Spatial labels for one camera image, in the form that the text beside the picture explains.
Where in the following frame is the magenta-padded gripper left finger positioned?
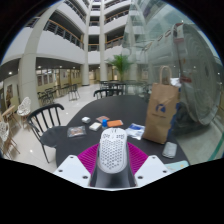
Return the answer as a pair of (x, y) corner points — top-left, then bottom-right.
(53, 142), (101, 188)

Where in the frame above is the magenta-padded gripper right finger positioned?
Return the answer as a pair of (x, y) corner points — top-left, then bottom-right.
(126, 141), (172, 188)

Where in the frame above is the white perforated computer mouse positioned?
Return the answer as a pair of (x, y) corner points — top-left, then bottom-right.
(96, 127), (129, 174)

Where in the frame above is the clear plastic snack bag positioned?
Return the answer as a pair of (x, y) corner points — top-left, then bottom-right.
(66, 125), (87, 139)

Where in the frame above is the black spindle-back chair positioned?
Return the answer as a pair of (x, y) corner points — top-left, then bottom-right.
(26, 103), (68, 164)

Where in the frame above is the white and blue tissue packet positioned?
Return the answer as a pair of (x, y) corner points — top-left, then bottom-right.
(125, 123), (146, 140)

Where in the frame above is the flat white box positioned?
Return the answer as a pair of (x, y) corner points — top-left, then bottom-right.
(88, 121), (103, 132)

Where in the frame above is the brown paper bag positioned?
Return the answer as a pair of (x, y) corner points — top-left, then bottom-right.
(142, 65), (181, 145)

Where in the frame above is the orange flat card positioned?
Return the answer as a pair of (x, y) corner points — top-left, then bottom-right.
(106, 119), (124, 128)

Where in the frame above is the brown flat packet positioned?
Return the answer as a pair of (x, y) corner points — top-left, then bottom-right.
(95, 115), (110, 123)

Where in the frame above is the group of black chairs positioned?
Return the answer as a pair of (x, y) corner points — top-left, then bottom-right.
(37, 83), (82, 106)

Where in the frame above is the white lattice chair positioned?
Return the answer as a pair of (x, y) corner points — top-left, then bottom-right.
(17, 96), (32, 128)
(0, 120), (21, 159)

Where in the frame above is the black chair behind table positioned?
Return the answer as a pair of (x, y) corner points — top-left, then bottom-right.
(92, 88), (116, 100)

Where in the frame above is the light wooden chair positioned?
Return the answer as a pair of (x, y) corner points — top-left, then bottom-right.
(0, 105), (18, 126)

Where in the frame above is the potted palm plant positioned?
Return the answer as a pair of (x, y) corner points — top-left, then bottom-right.
(107, 54), (134, 83)

